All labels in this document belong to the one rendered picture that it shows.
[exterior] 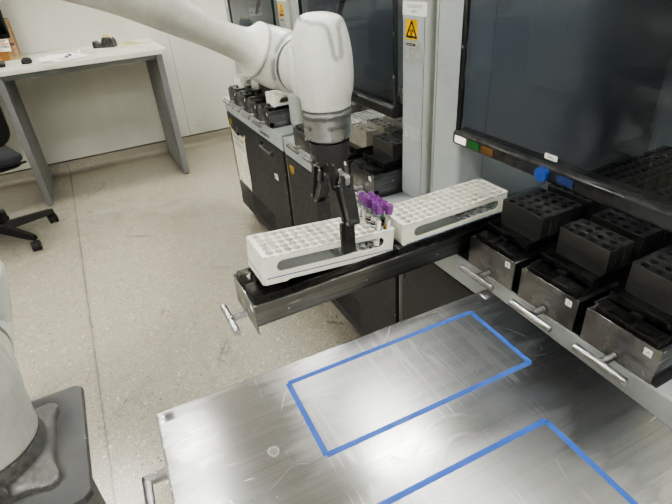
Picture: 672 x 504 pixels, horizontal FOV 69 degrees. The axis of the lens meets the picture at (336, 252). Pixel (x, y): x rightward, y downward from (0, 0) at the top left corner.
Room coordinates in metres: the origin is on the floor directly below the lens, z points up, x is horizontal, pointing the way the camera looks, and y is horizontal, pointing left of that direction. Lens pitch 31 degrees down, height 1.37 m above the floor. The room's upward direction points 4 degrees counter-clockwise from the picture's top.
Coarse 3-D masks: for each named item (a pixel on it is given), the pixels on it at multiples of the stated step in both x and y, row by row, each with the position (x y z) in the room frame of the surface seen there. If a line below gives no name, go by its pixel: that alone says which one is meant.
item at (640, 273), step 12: (636, 264) 0.68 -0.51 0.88; (648, 264) 0.68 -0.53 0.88; (636, 276) 0.68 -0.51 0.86; (648, 276) 0.66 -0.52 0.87; (660, 276) 0.64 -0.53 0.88; (636, 288) 0.67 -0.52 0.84; (648, 288) 0.65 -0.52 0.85; (660, 288) 0.64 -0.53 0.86; (648, 300) 0.65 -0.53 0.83; (660, 300) 0.63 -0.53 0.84
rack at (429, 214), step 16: (432, 192) 1.06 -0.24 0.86; (448, 192) 1.05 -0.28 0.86; (464, 192) 1.05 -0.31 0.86; (480, 192) 1.05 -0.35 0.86; (496, 192) 1.03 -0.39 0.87; (400, 208) 0.99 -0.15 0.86; (416, 208) 0.99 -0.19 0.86; (432, 208) 0.98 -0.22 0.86; (448, 208) 0.98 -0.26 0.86; (464, 208) 0.98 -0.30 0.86; (480, 208) 1.03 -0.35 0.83; (496, 208) 1.02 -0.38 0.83; (400, 224) 0.92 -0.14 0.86; (416, 224) 0.92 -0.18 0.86; (432, 224) 1.01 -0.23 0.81; (448, 224) 1.00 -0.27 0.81; (400, 240) 0.92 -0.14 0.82; (416, 240) 0.92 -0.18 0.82
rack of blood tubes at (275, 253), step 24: (264, 240) 0.84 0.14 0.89; (288, 240) 0.86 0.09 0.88; (312, 240) 0.85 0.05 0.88; (336, 240) 0.84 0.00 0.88; (360, 240) 0.86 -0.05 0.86; (384, 240) 0.89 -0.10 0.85; (264, 264) 0.77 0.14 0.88; (288, 264) 0.84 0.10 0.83; (312, 264) 0.81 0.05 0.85; (336, 264) 0.84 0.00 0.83
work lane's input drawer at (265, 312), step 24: (432, 240) 0.93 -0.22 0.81; (456, 240) 0.95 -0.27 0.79; (360, 264) 0.85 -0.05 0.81; (384, 264) 0.86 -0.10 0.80; (408, 264) 0.89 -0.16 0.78; (240, 288) 0.82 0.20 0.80; (264, 288) 0.80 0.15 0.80; (288, 288) 0.78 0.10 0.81; (312, 288) 0.79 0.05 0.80; (336, 288) 0.81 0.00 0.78; (360, 288) 0.84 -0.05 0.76; (240, 312) 0.80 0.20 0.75; (264, 312) 0.75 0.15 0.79; (288, 312) 0.77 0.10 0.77
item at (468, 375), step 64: (448, 320) 0.64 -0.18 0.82; (512, 320) 0.63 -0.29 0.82; (256, 384) 0.53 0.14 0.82; (320, 384) 0.52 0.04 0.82; (384, 384) 0.51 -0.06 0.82; (448, 384) 0.50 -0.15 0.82; (512, 384) 0.49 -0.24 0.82; (576, 384) 0.48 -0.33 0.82; (192, 448) 0.43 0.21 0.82; (256, 448) 0.42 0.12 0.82; (320, 448) 0.41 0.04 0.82; (384, 448) 0.40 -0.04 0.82; (448, 448) 0.40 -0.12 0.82; (512, 448) 0.39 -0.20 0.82; (576, 448) 0.38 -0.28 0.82; (640, 448) 0.37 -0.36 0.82
